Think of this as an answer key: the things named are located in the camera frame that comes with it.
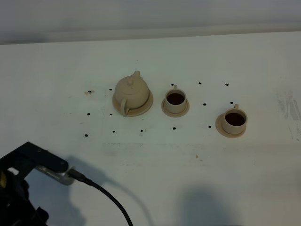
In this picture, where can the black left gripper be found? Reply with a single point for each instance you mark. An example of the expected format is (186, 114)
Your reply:
(15, 206)

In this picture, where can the beige ceramic teapot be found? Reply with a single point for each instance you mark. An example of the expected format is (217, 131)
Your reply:
(131, 92)

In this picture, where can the beige round teapot saucer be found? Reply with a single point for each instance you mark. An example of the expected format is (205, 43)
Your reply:
(135, 112)

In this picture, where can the beige teacup near teapot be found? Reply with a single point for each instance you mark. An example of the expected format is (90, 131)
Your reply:
(175, 100)

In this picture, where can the beige saucer near teapot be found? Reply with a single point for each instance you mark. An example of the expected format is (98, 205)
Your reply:
(185, 109)

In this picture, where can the beige saucer far right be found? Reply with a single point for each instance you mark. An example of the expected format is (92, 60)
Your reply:
(219, 124)

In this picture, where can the beige teacup far right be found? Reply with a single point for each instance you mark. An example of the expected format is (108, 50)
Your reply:
(234, 120)

